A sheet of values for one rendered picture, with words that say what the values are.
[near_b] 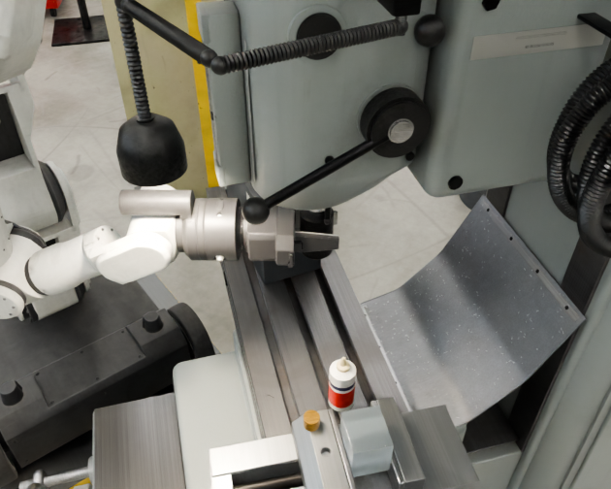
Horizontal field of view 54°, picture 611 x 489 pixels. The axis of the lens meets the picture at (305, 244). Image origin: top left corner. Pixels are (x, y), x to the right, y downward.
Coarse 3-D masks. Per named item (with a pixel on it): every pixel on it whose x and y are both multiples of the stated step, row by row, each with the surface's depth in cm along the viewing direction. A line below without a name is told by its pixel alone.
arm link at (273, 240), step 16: (208, 208) 82; (224, 208) 82; (240, 208) 84; (272, 208) 85; (208, 224) 81; (224, 224) 81; (240, 224) 82; (272, 224) 82; (288, 224) 81; (208, 240) 81; (224, 240) 81; (240, 240) 82; (256, 240) 81; (272, 240) 81; (288, 240) 80; (208, 256) 83; (224, 256) 83; (240, 256) 87; (256, 256) 83; (272, 256) 83; (288, 256) 80
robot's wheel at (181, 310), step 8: (184, 304) 162; (176, 312) 159; (184, 312) 158; (192, 312) 158; (176, 320) 159; (184, 320) 157; (192, 320) 157; (200, 320) 157; (184, 328) 156; (192, 328) 156; (200, 328) 156; (192, 336) 155; (200, 336) 156; (208, 336) 157; (192, 344) 156; (200, 344) 156; (208, 344) 157; (192, 352) 164; (200, 352) 156; (208, 352) 157
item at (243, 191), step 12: (228, 192) 125; (240, 192) 115; (252, 192) 107; (300, 252) 114; (264, 264) 113; (276, 264) 114; (300, 264) 116; (312, 264) 118; (264, 276) 115; (276, 276) 116; (288, 276) 117
